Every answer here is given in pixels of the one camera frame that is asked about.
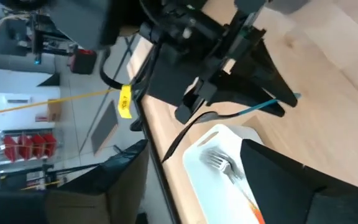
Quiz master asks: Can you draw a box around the black metal table frame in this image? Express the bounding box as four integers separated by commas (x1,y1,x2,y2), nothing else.
129,34,180,224

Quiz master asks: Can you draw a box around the silver fork with blue handle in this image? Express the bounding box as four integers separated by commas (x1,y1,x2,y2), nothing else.
162,92,301,163

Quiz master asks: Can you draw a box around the brown cardboard box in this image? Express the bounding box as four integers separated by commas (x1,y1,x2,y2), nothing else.
47,98,62,123

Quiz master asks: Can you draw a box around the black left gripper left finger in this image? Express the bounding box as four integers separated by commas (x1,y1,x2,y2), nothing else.
0,139,150,224

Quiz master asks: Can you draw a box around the yellow cable label tag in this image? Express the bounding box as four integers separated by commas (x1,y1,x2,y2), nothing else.
117,84,133,119

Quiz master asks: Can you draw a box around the white plastic bin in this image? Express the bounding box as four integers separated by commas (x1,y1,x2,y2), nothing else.
181,123,265,224

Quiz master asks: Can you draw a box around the silver fork with orange handle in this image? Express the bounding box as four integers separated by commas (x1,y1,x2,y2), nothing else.
199,148,265,224

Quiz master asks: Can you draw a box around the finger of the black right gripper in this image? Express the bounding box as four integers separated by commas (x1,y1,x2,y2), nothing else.
208,78,286,119
228,39,298,108

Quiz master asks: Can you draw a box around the rack of red bins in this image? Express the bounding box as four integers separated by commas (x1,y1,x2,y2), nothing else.
0,129,58,165

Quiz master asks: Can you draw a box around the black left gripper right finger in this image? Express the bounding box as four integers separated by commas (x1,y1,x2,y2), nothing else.
240,139,358,224

